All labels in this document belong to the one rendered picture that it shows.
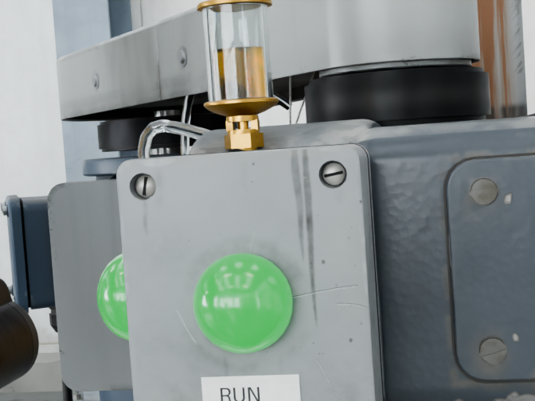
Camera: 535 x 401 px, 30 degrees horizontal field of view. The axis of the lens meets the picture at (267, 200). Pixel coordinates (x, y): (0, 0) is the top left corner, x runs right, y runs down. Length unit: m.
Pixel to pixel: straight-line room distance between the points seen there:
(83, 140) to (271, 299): 5.09
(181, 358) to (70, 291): 0.48
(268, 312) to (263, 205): 0.03
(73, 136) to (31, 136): 0.62
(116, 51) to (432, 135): 0.40
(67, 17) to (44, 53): 0.57
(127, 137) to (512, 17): 0.32
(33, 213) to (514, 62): 0.40
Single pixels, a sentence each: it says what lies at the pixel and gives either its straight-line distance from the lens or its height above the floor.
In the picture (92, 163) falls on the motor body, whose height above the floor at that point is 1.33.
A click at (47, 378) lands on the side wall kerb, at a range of 6.06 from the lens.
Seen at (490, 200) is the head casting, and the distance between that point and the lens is 0.34.
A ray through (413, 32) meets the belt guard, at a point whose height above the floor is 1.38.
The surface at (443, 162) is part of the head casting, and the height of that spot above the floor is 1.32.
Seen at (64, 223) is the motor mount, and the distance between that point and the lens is 0.78.
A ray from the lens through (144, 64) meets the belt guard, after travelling 0.67.
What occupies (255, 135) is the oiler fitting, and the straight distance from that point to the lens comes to 0.38.
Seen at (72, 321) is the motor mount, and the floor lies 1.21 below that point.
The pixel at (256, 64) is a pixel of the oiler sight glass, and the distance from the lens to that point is 0.37.
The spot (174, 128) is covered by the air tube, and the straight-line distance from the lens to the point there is 0.46.
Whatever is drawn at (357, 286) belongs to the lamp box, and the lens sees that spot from 0.30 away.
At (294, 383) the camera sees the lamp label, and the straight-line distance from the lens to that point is 0.30.
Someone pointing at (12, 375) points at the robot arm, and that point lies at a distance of 0.65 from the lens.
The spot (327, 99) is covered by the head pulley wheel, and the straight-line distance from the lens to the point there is 0.47.
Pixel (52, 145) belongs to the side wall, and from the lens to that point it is 5.92.
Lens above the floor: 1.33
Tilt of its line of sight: 3 degrees down
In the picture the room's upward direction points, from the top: 4 degrees counter-clockwise
